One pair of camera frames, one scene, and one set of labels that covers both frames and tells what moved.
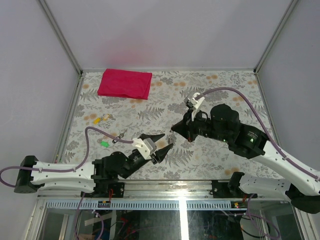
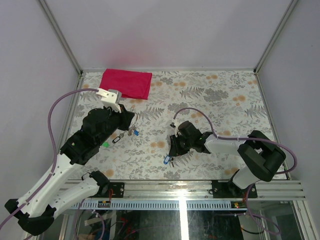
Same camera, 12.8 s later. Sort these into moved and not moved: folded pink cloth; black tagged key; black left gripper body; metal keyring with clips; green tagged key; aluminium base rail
Moved: metal keyring with clips; black left gripper body
Not moved: aluminium base rail; green tagged key; folded pink cloth; black tagged key
